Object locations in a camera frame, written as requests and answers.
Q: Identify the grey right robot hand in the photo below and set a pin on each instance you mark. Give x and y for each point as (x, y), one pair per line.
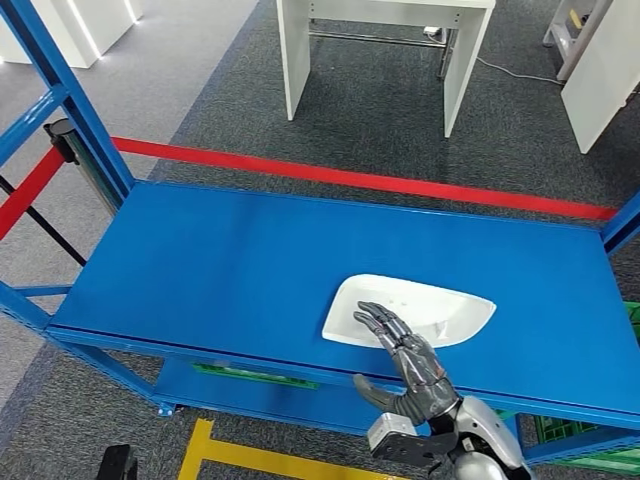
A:
(423, 381)

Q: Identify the white curved plastic part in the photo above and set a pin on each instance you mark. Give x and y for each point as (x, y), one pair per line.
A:
(440, 305)

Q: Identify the blue metal shelf rack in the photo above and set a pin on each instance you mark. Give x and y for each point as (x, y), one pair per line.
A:
(225, 265)

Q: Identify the green plastic crate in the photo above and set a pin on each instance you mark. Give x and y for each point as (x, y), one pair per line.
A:
(255, 376)
(634, 312)
(564, 430)
(610, 462)

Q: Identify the long red barrier belt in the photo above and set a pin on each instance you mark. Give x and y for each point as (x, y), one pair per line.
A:
(350, 179)

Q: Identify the white power strip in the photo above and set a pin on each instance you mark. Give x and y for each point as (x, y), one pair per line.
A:
(432, 30)

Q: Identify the white desk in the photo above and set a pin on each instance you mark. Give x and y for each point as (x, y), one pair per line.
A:
(293, 56)

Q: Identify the white desk side panel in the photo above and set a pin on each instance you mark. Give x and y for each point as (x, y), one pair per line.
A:
(598, 86)

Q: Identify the white step stool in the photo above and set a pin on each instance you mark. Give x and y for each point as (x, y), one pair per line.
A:
(564, 38)

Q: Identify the short red barrier belt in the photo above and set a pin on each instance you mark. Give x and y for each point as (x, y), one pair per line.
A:
(30, 191)

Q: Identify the white lit plinth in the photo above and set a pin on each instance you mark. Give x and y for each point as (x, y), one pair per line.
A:
(75, 34)

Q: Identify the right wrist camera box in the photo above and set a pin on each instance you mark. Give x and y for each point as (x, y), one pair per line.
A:
(400, 440)

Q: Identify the chrome stanchion post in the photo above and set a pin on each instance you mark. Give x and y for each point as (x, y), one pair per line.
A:
(87, 164)

